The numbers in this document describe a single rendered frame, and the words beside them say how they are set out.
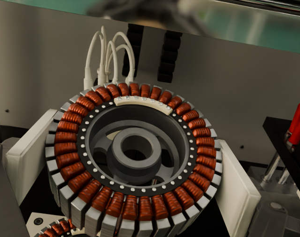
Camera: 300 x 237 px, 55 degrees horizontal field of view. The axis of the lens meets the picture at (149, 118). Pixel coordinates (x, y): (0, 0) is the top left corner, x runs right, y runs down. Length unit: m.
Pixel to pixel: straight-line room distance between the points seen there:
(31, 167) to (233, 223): 0.11
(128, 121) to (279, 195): 0.27
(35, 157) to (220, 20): 0.18
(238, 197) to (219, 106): 0.32
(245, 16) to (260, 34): 0.02
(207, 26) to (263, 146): 0.32
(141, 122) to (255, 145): 0.34
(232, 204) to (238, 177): 0.02
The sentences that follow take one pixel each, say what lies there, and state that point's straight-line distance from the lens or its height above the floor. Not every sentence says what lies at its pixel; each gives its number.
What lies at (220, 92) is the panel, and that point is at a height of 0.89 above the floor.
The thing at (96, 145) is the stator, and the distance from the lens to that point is 0.20.
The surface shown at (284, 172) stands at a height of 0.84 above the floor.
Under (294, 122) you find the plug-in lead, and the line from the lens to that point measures 0.39.
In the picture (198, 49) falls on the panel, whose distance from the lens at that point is 0.43.
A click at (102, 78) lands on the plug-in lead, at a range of 0.33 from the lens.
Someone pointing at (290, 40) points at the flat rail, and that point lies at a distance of 0.28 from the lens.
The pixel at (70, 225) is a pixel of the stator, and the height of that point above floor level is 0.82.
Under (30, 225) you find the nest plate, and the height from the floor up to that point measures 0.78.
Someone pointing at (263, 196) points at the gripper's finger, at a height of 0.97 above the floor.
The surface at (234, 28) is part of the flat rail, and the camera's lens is 0.26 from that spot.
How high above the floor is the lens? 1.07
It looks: 31 degrees down
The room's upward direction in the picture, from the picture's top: 11 degrees clockwise
